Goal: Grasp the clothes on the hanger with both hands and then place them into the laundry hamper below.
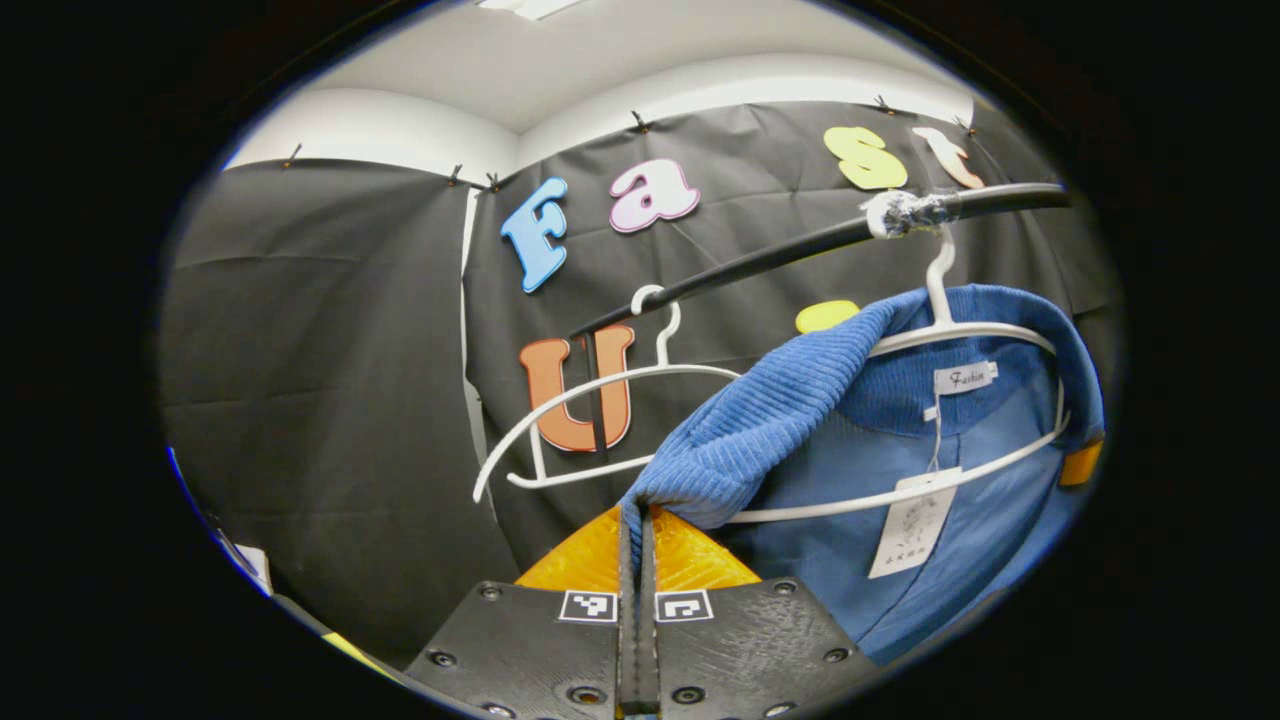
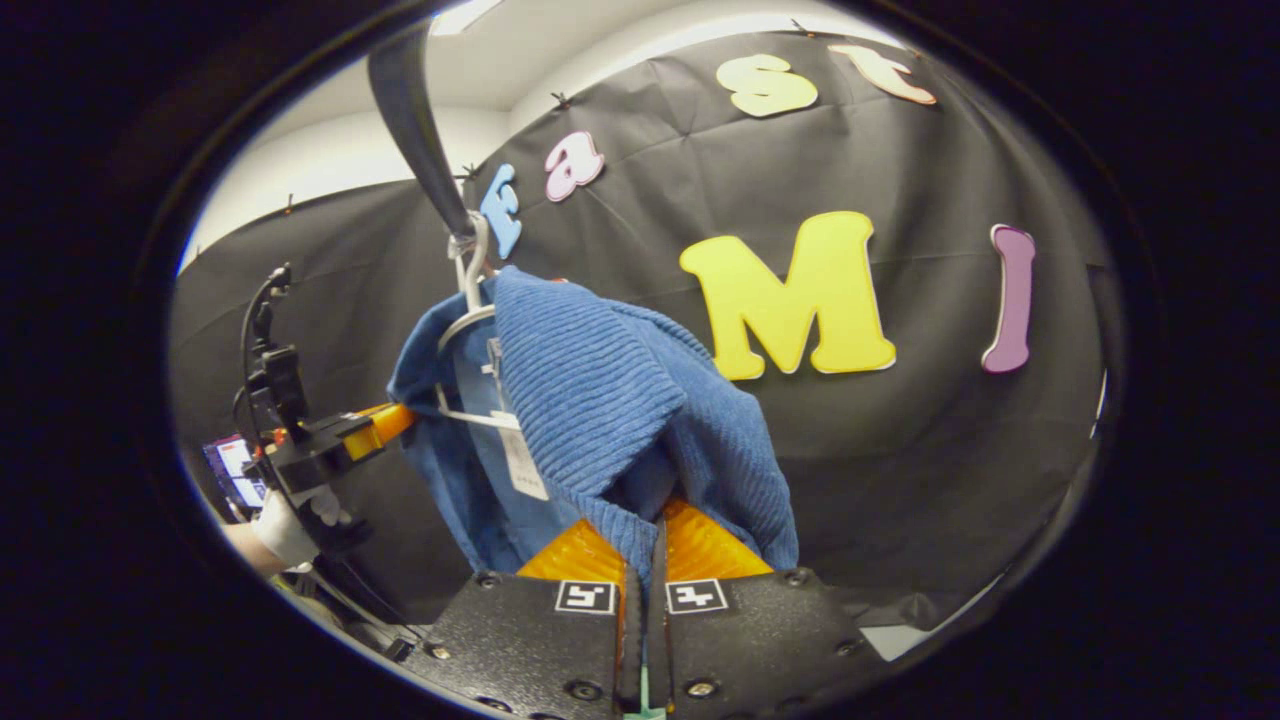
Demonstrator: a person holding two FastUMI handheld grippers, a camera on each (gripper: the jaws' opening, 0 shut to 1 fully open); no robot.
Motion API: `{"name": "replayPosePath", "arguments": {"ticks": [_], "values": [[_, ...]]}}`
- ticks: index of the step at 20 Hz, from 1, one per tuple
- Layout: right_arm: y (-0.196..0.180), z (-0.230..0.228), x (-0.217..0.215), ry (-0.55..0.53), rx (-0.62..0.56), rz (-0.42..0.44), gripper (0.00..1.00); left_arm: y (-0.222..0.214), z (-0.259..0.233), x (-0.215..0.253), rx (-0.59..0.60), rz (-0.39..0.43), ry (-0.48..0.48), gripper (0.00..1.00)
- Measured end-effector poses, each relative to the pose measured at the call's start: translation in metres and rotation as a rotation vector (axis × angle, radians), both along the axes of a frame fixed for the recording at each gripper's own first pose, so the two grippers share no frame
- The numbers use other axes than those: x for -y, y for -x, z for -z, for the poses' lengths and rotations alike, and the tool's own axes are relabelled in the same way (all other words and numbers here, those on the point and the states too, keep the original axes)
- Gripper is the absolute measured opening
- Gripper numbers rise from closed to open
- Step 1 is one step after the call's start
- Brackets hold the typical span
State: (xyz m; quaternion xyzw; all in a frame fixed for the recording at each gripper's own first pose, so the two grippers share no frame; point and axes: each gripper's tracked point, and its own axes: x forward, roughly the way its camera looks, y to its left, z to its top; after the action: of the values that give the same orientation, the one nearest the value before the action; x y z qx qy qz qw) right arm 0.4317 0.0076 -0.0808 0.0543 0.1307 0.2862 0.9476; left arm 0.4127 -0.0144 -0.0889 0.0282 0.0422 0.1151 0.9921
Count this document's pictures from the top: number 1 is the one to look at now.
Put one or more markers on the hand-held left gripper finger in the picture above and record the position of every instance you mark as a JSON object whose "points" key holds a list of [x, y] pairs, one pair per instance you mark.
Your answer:
{"points": [[627, 620], [650, 640]]}

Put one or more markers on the black clothes rack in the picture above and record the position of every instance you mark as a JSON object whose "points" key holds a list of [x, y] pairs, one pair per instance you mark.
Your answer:
{"points": [[1010, 196]]}

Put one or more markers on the white clothes hanger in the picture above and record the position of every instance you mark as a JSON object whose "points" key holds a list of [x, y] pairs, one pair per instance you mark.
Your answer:
{"points": [[580, 474], [938, 295]]}

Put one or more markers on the ceiling light panel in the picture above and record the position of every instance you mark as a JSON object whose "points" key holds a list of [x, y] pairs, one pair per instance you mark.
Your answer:
{"points": [[530, 6]]}

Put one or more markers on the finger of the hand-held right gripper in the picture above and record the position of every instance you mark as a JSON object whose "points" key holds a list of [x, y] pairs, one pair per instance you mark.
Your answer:
{"points": [[1082, 465]]}

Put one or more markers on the black backdrop cloth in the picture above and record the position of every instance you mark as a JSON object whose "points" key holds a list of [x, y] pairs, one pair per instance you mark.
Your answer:
{"points": [[300, 350]]}

